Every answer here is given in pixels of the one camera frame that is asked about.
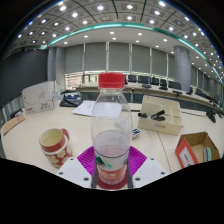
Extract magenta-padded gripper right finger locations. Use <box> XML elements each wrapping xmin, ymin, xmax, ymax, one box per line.
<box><xmin>127</xmin><ymin>145</ymin><xmax>168</xmax><ymax>189</ymax></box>

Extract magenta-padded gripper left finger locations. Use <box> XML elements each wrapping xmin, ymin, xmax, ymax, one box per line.
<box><xmin>56</xmin><ymin>145</ymin><xmax>98</xmax><ymax>189</ymax></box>

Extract clear red-capped water bottle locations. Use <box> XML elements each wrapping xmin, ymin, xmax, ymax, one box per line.
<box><xmin>90</xmin><ymin>72</ymin><xmax>134</xmax><ymax>188</ymax></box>

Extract red floral mug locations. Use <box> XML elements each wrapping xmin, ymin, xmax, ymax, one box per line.
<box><xmin>38</xmin><ymin>128</ymin><xmax>74</xmax><ymax>169</ymax></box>

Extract open brown cardboard box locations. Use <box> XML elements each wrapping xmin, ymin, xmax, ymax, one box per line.
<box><xmin>174</xmin><ymin>131</ymin><xmax>221</xmax><ymax>169</ymax></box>

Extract beige wooden organizer box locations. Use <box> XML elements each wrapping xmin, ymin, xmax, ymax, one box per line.
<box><xmin>137</xmin><ymin>94</ymin><xmax>184</xmax><ymax>136</ymax></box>

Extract green whiteboard eraser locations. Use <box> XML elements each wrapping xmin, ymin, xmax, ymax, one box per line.
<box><xmin>203</xmin><ymin>146</ymin><xmax>213</xmax><ymax>163</ymax></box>

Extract white paper sheets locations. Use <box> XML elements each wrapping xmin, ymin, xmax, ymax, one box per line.
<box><xmin>72</xmin><ymin>99</ymin><xmax>98</xmax><ymax>118</ymax></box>

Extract curved conference desk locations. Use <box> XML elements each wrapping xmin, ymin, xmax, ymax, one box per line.
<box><xmin>71</xmin><ymin>81</ymin><xmax>224</xmax><ymax>115</ymax></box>

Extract white cardboard box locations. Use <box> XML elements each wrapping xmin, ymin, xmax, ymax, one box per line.
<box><xmin>21</xmin><ymin>80</ymin><xmax>57</xmax><ymax>116</ymax></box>

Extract row of black office chairs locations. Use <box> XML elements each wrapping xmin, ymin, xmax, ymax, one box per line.
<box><xmin>126</xmin><ymin>73</ymin><xmax>221</xmax><ymax>101</ymax></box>

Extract ceiling lights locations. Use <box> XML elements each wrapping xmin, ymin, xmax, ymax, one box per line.
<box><xmin>16</xmin><ymin>0</ymin><xmax>224</xmax><ymax>84</ymax></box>

